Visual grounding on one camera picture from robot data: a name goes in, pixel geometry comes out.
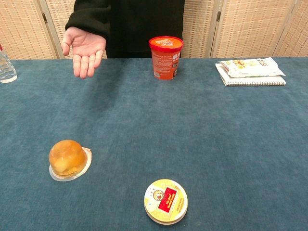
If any woven folding screen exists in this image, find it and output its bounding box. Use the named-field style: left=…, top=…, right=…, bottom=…
left=0, top=0, right=308, bottom=60

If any red instant noodle cup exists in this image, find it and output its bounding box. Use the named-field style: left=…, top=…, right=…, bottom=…
left=149, top=36, right=184, bottom=80

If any white spiral notebook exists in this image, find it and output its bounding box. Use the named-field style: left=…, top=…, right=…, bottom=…
left=215, top=63, right=287, bottom=87

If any round yellow tin box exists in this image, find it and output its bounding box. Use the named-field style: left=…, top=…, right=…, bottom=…
left=143, top=179, right=189, bottom=226

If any clear plastic water bottle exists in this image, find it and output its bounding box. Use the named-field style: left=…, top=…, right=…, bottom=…
left=0, top=44, right=18, bottom=84

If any person in black sweater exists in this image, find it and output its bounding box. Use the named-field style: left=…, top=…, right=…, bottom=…
left=65, top=0, right=185, bottom=59

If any white snack packet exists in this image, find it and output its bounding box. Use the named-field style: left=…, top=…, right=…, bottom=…
left=218, top=57, right=286, bottom=78

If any person's bare hand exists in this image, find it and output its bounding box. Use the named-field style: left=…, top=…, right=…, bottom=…
left=61, top=26, right=107, bottom=79

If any orange fruit jelly cup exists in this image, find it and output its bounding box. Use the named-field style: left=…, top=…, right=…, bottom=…
left=48, top=139, right=92, bottom=182

